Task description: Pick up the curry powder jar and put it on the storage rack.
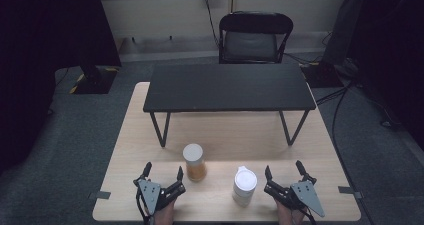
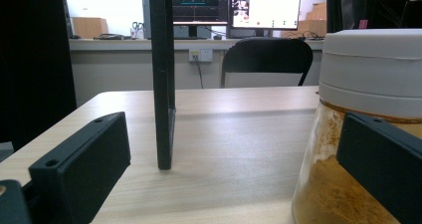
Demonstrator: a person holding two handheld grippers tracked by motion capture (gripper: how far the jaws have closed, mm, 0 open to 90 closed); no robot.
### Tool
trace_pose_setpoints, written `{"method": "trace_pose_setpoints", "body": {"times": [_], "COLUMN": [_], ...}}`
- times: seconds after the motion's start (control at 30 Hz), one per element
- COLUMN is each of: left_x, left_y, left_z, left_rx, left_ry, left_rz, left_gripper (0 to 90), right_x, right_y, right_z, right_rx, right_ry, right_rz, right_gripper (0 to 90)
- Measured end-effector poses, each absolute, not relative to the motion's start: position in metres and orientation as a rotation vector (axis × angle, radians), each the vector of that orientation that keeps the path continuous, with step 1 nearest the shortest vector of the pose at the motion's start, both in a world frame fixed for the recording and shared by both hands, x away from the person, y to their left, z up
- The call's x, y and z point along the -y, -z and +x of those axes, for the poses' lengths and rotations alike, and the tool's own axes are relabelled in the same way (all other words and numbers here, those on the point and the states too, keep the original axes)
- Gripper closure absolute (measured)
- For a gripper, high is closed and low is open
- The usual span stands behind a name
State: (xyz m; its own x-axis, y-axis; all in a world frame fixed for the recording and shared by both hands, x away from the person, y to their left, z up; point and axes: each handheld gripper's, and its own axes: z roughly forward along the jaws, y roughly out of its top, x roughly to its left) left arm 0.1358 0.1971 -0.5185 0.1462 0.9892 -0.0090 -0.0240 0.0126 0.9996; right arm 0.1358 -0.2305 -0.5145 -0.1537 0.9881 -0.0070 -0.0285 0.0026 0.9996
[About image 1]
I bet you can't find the person's left hand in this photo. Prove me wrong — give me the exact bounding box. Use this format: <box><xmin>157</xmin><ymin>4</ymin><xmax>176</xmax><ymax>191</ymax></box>
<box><xmin>152</xmin><ymin>198</ymin><xmax>177</xmax><ymax>225</ymax></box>

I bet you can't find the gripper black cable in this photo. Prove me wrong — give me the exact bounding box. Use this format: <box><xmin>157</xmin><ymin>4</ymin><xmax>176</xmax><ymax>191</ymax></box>
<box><xmin>134</xmin><ymin>184</ymin><xmax>152</xmax><ymax>225</ymax></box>
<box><xmin>303</xmin><ymin>207</ymin><xmax>318</xmax><ymax>225</ymax></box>

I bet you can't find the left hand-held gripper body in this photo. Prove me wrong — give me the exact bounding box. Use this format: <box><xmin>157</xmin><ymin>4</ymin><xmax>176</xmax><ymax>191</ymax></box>
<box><xmin>133</xmin><ymin>178</ymin><xmax>187</xmax><ymax>218</ymax></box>

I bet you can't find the dark curtain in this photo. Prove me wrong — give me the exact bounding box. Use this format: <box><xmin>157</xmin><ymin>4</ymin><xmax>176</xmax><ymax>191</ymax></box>
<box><xmin>0</xmin><ymin>0</ymin><xmax>123</xmax><ymax>177</ymax></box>
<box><xmin>320</xmin><ymin>0</ymin><xmax>424</xmax><ymax>150</ymax></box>

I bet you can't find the white bottle with spout lid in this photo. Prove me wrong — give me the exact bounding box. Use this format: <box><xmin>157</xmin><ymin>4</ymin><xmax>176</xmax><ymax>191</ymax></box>
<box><xmin>231</xmin><ymin>165</ymin><xmax>259</xmax><ymax>208</ymax></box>

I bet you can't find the orange jar with white lid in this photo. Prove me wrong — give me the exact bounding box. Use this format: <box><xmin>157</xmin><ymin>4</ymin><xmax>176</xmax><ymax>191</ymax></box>
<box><xmin>182</xmin><ymin>143</ymin><xmax>208</xmax><ymax>183</ymax></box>

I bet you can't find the person's right hand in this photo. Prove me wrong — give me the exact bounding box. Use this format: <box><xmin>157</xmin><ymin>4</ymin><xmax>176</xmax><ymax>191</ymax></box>
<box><xmin>275</xmin><ymin>199</ymin><xmax>306</xmax><ymax>225</ymax></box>

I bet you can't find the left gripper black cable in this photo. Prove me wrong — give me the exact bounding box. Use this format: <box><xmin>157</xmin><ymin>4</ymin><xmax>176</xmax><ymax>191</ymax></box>
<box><xmin>134</xmin><ymin>184</ymin><xmax>152</xmax><ymax>225</ymax></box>

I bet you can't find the black stand base yellow tape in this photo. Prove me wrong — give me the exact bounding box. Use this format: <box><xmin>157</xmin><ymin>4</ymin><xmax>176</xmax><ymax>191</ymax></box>
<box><xmin>68</xmin><ymin>64</ymin><xmax>120</xmax><ymax>96</ymax></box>

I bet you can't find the black floor cable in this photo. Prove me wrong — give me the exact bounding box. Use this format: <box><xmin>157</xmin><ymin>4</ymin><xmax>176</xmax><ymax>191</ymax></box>
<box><xmin>314</xmin><ymin>79</ymin><xmax>376</xmax><ymax>225</ymax></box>

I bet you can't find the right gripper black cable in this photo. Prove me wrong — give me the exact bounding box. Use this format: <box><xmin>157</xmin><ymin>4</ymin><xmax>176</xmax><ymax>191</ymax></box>
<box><xmin>303</xmin><ymin>207</ymin><xmax>318</xmax><ymax>225</ymax></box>

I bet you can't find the grey tape piece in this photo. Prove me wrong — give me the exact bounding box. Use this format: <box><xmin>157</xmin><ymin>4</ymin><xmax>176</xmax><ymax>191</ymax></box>
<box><xmin>87</xmin><ymin>190</ymin><xmax>112</xmax><ymax>201</ymax></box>
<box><xmin>337</xmin><ymin>185</ymin><xmax>364</xmax><ymax>200</ymax></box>

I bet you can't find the black wall socket cable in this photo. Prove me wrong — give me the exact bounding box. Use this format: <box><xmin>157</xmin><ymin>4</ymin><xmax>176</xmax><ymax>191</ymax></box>
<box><xmin>203</xmin><ymin>0</ymin><xmax>222</xmax><ymax>50</ymax></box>

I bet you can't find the black desk shelf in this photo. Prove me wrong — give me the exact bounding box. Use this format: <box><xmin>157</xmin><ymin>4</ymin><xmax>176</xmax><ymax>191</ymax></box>
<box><xmin>142</xmin><ymin>62</ymin><xmax>317</xmax><ymax>149</ymax></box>

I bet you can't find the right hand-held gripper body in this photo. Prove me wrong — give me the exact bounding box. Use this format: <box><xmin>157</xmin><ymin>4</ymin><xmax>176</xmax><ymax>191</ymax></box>
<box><xmin>263</xmin><ymin>179</ymin><xmax>326</xmax><ymax>219</ymax></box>

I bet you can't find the black folding chair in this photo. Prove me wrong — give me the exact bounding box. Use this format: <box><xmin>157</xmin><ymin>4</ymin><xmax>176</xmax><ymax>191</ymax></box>
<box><xmin>217</xmin><ymin>11</ymin><xmax>295</xmax><ymax>65</ymax></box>

